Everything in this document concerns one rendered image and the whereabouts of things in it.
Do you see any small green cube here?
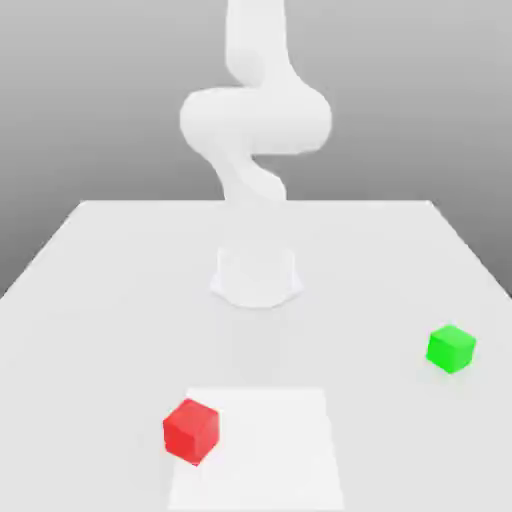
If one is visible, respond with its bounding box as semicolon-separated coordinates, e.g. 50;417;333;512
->
425;324;478;375

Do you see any small red cube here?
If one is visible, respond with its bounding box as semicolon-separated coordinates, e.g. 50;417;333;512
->
162;397;221;468

